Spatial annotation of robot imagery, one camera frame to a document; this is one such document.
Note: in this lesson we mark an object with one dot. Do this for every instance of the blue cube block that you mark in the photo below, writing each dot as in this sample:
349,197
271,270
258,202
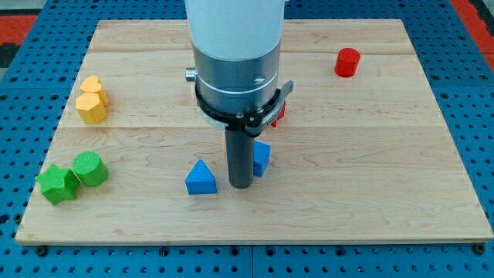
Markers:
261,158

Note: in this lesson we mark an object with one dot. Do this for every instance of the green star block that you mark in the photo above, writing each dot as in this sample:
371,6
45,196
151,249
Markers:
58,184

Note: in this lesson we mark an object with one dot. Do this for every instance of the green cylinder block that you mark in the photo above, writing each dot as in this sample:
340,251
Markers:
90,169

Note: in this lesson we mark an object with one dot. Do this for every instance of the red block behind arm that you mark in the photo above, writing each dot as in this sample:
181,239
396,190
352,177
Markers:
280,115

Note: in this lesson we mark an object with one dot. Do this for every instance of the red cylinder block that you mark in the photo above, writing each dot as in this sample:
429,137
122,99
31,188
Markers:
347,62

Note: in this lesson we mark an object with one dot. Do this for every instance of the yellow hexagon block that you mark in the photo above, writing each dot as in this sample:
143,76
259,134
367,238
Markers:
91,108

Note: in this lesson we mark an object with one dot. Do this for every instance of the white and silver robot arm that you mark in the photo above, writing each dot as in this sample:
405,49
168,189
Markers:
236,45

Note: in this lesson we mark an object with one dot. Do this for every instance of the blue triangle block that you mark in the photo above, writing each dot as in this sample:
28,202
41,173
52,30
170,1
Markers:
200,180

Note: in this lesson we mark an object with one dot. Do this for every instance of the yellow heart block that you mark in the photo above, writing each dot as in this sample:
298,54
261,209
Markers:
92,84

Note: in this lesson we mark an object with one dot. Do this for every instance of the light wooden board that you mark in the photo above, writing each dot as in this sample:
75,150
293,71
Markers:
366,159

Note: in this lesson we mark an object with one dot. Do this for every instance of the dark grey cylindrical pointer tool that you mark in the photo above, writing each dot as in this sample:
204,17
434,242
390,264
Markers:
240,154

